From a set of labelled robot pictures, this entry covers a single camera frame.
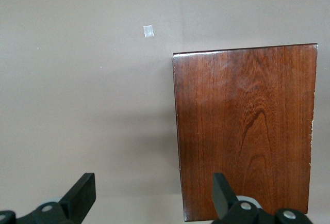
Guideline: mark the small clear tape piece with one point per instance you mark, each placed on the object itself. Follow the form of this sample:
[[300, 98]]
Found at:
[[148, 31]]

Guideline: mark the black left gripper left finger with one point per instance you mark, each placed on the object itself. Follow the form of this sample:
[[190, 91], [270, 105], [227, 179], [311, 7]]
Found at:
[[77, 203]]

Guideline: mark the dark red wooden cabinet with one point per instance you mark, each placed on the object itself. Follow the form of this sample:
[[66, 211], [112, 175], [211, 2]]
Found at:
[[245, 118]]

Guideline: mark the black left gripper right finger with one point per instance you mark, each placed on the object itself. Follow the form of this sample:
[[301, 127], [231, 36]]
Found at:
[[224, 200]]

